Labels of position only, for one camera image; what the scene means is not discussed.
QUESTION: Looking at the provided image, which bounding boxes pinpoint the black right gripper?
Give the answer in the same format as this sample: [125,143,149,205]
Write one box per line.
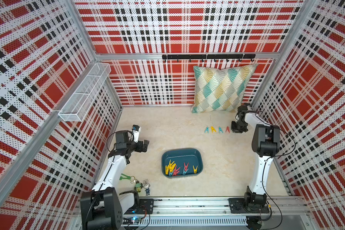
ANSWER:
[231,120,248,133]

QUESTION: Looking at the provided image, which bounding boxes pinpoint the teal plastic storage box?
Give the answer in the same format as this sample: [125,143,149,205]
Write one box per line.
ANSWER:
[162,148,203,179]

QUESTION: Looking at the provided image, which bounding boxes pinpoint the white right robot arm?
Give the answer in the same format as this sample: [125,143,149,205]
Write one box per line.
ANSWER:
[231,104,280,207]

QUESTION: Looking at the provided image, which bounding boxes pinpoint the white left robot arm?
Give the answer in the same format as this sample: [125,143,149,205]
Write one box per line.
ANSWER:
[80,125,149,230]

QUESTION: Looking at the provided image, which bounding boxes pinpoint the yellow clothespin in box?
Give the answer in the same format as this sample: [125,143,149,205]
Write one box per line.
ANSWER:
[165,161,176,176]

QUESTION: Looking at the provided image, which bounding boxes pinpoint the geometric patterned pillow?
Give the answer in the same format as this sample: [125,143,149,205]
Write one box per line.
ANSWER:
[191,64,258,114]

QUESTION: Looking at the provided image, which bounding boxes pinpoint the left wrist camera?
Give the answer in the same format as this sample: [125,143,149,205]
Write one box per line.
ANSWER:
[132,125,141,143]

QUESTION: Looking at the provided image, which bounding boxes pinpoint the green figurine keychain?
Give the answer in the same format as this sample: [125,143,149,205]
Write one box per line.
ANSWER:
[135,182,143,193]

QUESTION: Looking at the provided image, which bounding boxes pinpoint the rabbit figurine keychain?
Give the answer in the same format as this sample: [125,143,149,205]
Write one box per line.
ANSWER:
[143,179,150,196]

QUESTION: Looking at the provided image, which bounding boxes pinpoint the black hook rail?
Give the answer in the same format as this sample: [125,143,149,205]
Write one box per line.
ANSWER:
[162,54,256,61]

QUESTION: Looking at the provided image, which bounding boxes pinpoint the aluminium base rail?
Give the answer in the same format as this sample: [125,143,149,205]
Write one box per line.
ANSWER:
[71,196,311,230]

